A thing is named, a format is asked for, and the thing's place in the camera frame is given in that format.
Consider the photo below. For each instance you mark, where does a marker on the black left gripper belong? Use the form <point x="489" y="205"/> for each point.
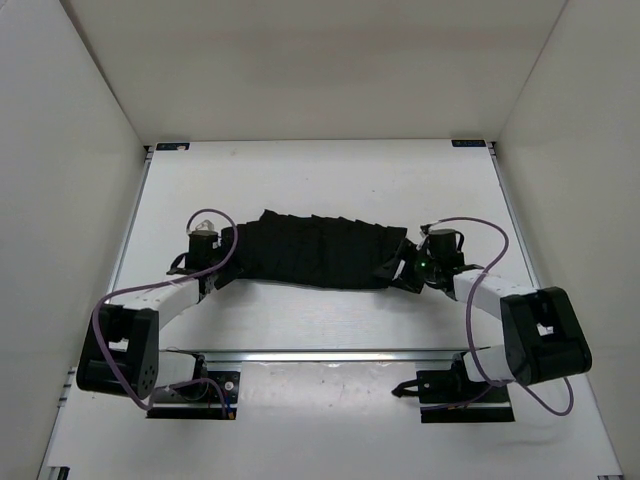
<point x="233" y="272"/>

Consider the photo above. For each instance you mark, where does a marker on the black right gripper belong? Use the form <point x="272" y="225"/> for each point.
<point x="407" y="252"/>

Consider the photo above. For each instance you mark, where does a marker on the black pleated skirt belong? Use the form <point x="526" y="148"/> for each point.
<point x="324" y="252"/>

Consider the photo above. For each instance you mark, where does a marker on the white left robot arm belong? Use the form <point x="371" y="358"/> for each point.
<point x="121" y="354"/>

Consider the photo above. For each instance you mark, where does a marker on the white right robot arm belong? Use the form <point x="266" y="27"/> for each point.
<point x="542" y="337"/>

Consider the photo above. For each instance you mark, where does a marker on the blue right corner label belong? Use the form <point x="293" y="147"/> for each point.
<point x="468" y="143"/>

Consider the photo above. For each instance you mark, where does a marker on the blue corner label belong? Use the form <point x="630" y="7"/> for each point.
<point x="468" y="143"/>
<point x="172" y="146"/>

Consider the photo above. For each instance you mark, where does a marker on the blue left corner label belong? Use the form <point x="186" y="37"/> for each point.
<point x="172" y="146"/>

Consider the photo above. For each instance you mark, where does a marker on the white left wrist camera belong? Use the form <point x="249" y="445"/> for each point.
<point x="204" y="227"/>

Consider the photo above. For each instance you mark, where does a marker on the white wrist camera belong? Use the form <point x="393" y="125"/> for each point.
<point x="204" y="227"/>
<point x="426" y="231"/>

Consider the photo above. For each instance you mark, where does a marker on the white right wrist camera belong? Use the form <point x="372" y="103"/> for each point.
<point x="426" y="231"/>

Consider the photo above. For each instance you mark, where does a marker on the aluminium table rail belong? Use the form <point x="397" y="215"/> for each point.
<point x="328" y="356"/>

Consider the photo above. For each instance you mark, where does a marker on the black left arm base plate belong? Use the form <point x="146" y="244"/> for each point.
<point x="202" y="401"/>

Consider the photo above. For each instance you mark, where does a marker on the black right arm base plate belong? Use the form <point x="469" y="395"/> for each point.
<point x="449" y="396"/>

